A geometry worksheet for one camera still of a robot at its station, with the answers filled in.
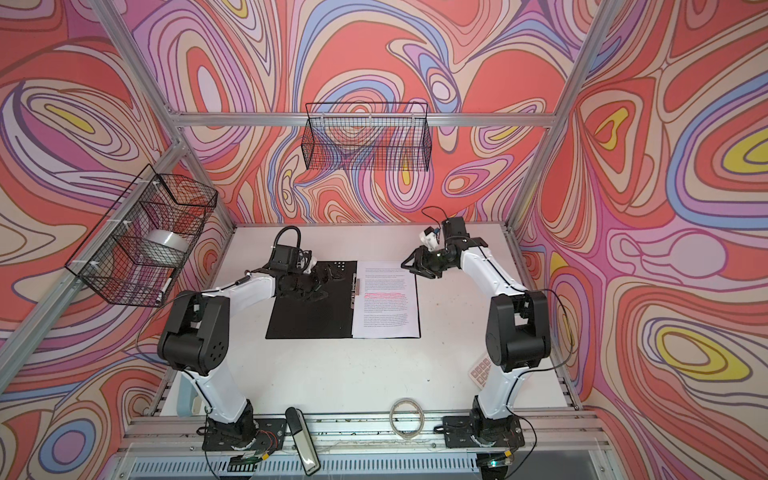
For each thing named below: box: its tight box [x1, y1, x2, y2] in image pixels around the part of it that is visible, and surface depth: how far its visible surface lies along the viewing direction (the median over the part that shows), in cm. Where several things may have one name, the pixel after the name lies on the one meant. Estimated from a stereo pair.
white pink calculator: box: [468, 356, 492, 390], surface depth 84 cm
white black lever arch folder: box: [266, 260, 422, 340], surface depth 95 cm
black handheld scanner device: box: [285, 407, 321, 476], surface depth 71 cm
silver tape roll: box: [144, 229, 189, 253], surface depth 75 cm
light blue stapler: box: [176, 374, 198, 417], surface depth 77 cm
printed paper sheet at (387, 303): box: [352, 260, 420, 339], surface depth 98 cm
